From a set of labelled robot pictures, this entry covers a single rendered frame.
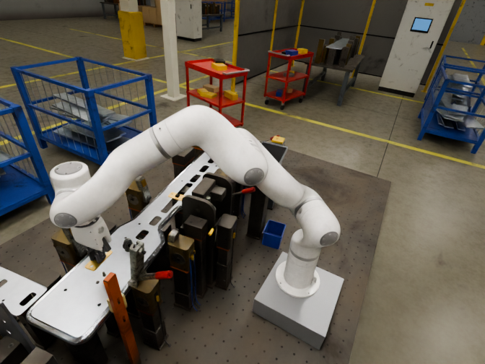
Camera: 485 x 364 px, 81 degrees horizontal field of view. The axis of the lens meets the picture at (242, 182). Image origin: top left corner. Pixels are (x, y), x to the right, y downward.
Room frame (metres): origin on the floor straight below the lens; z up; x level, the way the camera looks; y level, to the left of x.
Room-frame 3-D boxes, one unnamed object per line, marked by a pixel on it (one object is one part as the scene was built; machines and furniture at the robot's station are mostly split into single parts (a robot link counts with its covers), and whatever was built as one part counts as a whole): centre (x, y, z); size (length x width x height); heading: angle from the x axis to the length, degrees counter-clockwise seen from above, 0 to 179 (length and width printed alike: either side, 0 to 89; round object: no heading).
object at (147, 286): (0.52, 0.26, 0.87); 0.10 x 0.07 x 0.35; 73
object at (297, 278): (0.78, -0.27, 0.89); 0.19 x 0.19 x 0.18
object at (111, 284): (0.43, 0.31, 0.95); 0.03 x 0.01 x 0.50; 163
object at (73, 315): (1.04, 0.29, 1.00); 1.38 x 0.22 x 0.02; 163
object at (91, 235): (0.57, 0.43, 1.21); 0.10 x 0.07 x 0.11; 73
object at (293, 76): (5.38, -0.65, 0.49); 0.81 x 0.46 x 0.97; 141
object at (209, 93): (3.90, 0.46, 0.49); 0.81 x 0.46 x 0.98; 47
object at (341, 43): (6.52, -1.79, 0.57); 1.86 x 0.90 x 1.14; 156
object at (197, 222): (0.74, 0.15, 0.91); 0.07 x 0.05 x 0.42; 73
